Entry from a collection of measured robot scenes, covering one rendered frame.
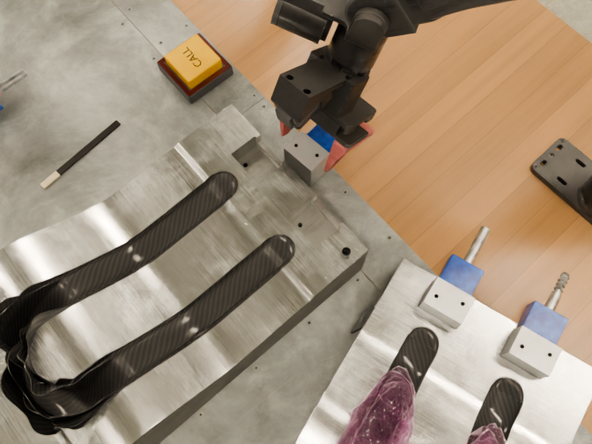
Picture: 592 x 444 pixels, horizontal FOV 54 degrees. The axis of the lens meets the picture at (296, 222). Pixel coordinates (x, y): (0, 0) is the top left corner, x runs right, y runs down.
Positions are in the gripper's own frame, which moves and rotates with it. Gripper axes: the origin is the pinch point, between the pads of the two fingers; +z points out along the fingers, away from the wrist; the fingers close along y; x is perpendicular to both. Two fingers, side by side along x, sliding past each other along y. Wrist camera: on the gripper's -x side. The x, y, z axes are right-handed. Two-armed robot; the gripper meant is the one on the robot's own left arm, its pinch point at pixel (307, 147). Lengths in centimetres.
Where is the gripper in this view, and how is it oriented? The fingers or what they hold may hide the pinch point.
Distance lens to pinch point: 78.7
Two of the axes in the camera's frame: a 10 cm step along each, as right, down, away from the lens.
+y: 7.3, 6.4, -2.4
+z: -3.2, 6.3, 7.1
